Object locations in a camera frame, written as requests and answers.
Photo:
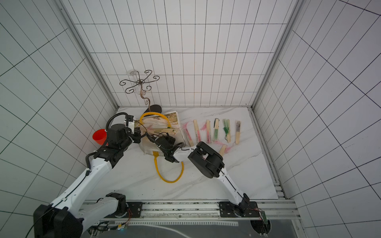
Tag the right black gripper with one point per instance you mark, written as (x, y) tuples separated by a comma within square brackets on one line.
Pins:
[(163, 143)]

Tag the white canvas tote bag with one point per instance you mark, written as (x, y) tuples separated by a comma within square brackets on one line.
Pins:
[(162, 135)]

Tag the pink tasselled folding fan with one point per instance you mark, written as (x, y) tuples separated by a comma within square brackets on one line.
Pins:
[(207, 129)]

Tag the light green folding fan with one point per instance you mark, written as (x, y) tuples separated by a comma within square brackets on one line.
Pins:
[(216, 129)]

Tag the green tasselled folding fan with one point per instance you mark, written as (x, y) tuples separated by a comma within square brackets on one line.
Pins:
[(226, 128)]

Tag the grey pink folding fan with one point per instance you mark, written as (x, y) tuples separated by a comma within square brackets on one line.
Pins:
[(237, 132)]

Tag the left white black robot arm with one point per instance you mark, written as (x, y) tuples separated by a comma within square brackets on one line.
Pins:
[(63, 218)]

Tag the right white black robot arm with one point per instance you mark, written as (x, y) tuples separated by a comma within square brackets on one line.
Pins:
[(210, 163)]

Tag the red plastic goblet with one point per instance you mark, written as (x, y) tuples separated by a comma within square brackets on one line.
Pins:
[(100, 136)]

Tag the black scrolled metal stand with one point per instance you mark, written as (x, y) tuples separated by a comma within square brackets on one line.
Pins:
[(143, 85)]

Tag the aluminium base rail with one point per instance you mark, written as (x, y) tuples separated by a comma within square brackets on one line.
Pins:
[(185, 210)]

